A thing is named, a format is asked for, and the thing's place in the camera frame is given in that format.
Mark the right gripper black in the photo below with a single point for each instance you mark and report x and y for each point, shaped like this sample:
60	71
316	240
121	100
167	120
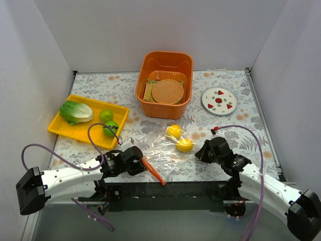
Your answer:
204	152

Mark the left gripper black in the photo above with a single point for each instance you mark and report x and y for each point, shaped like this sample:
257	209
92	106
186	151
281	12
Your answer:
135	163

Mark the yellow fake lemon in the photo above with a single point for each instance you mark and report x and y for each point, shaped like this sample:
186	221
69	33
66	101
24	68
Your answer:
174	131
184	145

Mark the clear zip top bag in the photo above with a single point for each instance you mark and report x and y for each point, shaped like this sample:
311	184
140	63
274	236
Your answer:
160	153

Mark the green fake melon black stripes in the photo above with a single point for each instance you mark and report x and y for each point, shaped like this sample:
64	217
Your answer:
111	129

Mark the green fake pear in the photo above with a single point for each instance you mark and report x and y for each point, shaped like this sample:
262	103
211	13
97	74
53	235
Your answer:
106	115

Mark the fake green lettuce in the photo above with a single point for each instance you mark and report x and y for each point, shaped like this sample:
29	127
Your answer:
75	113

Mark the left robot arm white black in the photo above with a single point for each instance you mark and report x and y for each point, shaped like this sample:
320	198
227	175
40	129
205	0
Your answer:
86	181

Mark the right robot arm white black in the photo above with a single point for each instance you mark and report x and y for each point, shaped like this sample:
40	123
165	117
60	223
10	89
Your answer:
299	210

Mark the white plate with strawberries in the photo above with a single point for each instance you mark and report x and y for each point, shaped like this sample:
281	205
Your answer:
219	101

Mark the yellow plastic tray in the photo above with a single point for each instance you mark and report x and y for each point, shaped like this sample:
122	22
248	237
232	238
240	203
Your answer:
79	131

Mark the round woven orange coaster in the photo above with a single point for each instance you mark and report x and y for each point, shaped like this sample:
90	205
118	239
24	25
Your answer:
168	92

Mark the square woven mat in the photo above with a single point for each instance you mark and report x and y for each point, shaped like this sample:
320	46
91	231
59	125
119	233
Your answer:
147	96

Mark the orange plastic bin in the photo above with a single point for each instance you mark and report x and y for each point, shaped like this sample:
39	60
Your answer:
161	65

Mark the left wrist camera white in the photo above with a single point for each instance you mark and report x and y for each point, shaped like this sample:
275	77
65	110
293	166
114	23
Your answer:
128	143

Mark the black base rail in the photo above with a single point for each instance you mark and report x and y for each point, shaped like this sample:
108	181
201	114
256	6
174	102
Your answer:
214	196

